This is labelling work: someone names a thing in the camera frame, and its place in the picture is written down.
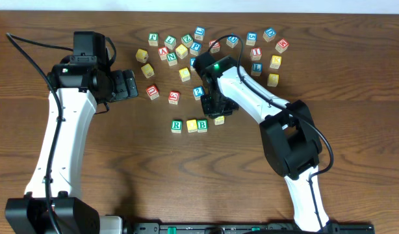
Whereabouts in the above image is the red U block lower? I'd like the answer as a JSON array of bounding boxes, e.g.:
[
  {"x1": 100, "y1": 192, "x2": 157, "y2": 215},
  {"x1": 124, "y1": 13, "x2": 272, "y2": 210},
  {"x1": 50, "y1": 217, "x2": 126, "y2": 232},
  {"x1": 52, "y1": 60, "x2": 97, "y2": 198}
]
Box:
[{"x1": 146, "y1": 84, "x2": 160, "y2": 100}]

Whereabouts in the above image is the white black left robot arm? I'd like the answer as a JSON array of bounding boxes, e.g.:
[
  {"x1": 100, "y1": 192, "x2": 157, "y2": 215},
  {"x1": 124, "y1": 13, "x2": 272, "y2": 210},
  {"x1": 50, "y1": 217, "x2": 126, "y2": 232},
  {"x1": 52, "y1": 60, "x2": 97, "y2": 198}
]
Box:
[{"x1": 5, "y1": 64, "x2": 138, "y2": 233}]

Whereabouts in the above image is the blue 2 block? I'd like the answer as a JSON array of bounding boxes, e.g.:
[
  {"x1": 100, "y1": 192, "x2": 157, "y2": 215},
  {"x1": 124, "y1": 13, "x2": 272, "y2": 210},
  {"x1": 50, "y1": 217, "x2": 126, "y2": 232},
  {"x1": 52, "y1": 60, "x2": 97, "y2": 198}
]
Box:
[{"x1": 193, "y1": 86, "x2": 205, "y2": 101}]

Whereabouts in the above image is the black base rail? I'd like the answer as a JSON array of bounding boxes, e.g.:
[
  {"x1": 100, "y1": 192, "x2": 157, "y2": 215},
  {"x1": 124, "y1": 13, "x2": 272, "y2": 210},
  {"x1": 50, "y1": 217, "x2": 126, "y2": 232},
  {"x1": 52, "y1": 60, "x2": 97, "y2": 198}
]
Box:
[{"x1": 123, "y1": 222, "x2": 376, "y2": 234}]

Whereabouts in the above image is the blue L block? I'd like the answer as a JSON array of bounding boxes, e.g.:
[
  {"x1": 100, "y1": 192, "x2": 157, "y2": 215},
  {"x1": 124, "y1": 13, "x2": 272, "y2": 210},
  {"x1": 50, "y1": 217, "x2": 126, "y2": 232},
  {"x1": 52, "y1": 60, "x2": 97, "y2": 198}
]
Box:
[{"x1": 251, "y1": 63, "x2": 263, "y2": 76}]

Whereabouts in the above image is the red u block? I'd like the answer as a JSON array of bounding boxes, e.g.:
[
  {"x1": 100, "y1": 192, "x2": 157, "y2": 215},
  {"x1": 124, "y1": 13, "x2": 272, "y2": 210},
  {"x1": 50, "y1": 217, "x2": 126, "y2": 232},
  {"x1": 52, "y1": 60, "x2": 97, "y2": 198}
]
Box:
[
  {"x1": 146, "y1": 84, "x2": 160, "y2": 100},
  {"x1": 208, "y1": 40, "x2": 221, "y2": 53}
]

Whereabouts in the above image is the blue P block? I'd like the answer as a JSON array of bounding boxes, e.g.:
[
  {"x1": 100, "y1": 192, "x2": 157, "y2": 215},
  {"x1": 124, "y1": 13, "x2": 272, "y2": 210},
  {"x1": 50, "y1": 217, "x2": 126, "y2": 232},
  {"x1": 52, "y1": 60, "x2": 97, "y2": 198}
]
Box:
[{"x1": 190, "y1": 42, "x2": 202, "y2": 56}]

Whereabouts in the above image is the yellow C block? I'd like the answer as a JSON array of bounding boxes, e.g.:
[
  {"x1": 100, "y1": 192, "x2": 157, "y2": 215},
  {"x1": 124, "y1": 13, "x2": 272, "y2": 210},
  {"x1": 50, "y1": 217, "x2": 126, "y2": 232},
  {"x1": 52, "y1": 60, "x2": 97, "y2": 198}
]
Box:
[{"x1": 179, "y1": 68, "x2": 191, "y2": 82}]

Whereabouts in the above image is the blue block top right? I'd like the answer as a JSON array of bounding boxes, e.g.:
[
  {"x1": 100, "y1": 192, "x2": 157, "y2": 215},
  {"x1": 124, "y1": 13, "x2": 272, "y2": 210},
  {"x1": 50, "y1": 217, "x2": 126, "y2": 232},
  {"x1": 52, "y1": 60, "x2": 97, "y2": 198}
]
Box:
[{"x1": 263, "y1": 27, "x2": 276, "y2": 42}]

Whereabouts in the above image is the blue D block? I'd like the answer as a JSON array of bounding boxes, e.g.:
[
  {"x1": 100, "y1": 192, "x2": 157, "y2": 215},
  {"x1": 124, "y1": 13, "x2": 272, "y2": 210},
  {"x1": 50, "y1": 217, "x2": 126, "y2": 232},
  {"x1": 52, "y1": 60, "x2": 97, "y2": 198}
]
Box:
[{"x1": 226, "y1": 34, "x2": 238, "y2": 48}]

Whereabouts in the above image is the green R block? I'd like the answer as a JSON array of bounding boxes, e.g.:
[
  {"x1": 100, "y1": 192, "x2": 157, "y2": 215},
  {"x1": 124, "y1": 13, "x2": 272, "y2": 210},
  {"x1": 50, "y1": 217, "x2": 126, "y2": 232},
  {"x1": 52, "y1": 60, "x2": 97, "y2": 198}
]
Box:
[{"x1": 171, "y1": 120, "x2": 183, "y2": 133}]

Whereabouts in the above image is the blue T block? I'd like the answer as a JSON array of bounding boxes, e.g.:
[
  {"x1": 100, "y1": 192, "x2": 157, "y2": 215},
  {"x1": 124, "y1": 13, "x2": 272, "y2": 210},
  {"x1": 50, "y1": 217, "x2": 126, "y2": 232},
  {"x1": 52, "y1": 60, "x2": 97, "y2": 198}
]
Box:
[{"x1": 190, "y1": 57, "x2": 196, "y2": 71}]

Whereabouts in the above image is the red U block upper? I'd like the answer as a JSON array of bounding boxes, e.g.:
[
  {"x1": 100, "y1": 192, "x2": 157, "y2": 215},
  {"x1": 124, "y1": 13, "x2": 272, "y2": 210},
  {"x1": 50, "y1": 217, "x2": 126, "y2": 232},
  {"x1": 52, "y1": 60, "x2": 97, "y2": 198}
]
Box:
[{"x1": 208, "y1": 40, "x2": 221, "y2": 53}]

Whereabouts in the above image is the green block top left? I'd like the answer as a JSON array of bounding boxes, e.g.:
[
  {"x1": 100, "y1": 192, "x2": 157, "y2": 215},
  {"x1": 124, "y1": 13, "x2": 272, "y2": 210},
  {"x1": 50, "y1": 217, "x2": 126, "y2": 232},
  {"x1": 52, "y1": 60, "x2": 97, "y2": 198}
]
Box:
[{"x1": 148, "y1": 32, "x2": 159, "y2": 47}]

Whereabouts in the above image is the red W block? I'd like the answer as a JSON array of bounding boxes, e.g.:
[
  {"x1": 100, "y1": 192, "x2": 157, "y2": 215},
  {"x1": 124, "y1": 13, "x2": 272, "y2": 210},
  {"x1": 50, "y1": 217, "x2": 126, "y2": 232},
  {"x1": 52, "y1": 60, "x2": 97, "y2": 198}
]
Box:
[{"x1": 275, "y1": 38, "x2": 290, "y2": 53}]

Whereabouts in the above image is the red I block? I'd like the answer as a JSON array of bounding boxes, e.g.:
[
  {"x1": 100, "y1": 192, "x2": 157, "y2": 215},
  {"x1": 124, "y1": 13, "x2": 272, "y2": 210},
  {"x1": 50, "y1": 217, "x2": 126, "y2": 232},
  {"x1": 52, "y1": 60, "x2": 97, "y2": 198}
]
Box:
[{"x1": 250, "y1": 47, "x2": 262, "y2": 61}]

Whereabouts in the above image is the yellow K block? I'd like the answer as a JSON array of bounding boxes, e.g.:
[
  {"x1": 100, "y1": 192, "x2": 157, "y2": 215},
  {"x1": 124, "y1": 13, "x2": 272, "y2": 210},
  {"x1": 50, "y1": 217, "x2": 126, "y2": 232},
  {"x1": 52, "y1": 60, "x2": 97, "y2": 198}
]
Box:
[{"x1": 270, "y1": 55, "x2": 282, "y2": 69}]

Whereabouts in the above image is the yellow G block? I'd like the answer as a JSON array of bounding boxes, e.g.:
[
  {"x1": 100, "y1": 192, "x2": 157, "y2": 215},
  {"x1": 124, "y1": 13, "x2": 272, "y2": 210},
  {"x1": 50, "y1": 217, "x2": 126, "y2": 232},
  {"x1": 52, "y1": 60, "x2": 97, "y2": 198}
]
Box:
[{"x1": 267, "y1": 73, "x2": 279, "y2": 87}]

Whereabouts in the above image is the red A block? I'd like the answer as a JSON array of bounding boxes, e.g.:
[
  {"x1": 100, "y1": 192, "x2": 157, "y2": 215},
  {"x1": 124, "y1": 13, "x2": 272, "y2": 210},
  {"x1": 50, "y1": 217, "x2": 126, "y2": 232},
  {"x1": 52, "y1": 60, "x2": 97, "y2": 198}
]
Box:
[{"x1": 158, "y1": 47, "x2": 169, "y2": 60}]

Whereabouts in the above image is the blue 1 block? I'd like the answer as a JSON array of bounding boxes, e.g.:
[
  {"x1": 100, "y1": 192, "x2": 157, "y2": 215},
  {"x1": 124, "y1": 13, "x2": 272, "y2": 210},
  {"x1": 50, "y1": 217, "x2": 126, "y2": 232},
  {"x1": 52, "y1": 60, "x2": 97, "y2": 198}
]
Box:
[{"x1": 194, "y1": 27, "x2": 205, "y2": 41}]

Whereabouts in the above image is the green Z block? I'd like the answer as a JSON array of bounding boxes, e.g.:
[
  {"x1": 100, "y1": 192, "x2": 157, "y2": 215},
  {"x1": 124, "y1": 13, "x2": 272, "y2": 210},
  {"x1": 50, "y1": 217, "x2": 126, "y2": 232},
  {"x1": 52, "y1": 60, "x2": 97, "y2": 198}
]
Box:
[{"x1": 181, "y1": 34, "x2": 194, "y2": 48}]

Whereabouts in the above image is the yellow S block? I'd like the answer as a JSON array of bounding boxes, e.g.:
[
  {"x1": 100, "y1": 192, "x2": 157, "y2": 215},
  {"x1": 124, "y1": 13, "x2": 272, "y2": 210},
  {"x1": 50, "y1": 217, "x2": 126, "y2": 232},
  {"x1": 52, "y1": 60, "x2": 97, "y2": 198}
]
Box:
[{"x1": 175, "y1": 44, "x2": 188, "y2": 59}]

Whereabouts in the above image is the yellow block far left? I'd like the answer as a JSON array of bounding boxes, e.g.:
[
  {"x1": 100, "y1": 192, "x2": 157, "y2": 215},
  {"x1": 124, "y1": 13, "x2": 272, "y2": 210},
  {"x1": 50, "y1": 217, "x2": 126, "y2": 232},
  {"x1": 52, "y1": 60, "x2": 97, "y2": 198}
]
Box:
[{"x1": 135, "y1": 49, "x2": 149, "y2": 64}]

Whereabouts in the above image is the green N block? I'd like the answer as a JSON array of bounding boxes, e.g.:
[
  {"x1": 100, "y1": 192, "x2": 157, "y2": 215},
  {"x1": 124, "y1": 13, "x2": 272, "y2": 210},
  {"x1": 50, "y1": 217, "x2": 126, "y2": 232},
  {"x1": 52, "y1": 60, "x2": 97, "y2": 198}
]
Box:
[{"x1": 166, "y1": 53, "x2": 177, "y2": 66}]

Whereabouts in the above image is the blue 5 block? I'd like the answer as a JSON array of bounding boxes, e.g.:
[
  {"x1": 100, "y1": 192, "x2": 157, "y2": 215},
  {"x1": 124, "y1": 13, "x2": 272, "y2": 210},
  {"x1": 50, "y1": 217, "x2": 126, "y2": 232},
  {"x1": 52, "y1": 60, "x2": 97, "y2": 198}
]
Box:
[{"x1": 246, "y1": 32, "x2": 257, "y2": 46}]

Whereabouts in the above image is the green B block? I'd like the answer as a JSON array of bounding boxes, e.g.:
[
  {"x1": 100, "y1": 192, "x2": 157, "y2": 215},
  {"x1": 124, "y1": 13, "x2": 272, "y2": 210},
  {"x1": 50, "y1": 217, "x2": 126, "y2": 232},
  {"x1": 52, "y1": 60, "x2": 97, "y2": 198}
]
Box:
[{"x1": 197, "y1": 120, "x2": 208, "y2": 133}]

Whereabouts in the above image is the yellow O block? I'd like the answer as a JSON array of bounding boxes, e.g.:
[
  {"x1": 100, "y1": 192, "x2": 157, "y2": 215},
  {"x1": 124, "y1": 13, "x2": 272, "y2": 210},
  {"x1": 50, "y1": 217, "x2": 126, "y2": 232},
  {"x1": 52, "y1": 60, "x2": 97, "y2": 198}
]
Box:
[
  {"x1": 214, "y1": 116, "x2": 225, "y2": 125},
  {"x1": 187, "y1": 119, "x2": 198, "y2": 133}
]

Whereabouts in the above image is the red E block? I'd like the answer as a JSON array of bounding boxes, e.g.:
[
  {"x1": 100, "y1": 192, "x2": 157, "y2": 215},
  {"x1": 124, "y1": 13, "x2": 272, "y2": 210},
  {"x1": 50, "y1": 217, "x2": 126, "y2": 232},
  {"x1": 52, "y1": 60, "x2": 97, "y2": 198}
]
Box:
[{"x1": 168, "y1": 91, "x2": 180, "y2": 105}]

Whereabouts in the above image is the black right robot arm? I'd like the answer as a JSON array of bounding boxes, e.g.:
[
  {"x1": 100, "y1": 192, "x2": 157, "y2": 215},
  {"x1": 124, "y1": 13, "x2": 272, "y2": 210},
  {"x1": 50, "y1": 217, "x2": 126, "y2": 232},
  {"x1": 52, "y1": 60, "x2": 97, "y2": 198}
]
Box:
[{"x1": 193, "y1": 52, "x2": 333, "y2": 232}]

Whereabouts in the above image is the yellow 8 block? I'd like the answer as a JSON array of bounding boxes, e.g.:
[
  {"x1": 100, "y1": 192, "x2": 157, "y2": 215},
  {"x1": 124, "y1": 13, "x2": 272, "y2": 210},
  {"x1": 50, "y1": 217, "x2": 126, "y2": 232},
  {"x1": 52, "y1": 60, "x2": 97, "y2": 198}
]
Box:
[{"x1": 141, "y1": 64, "x2": 155, "y2": 79}]

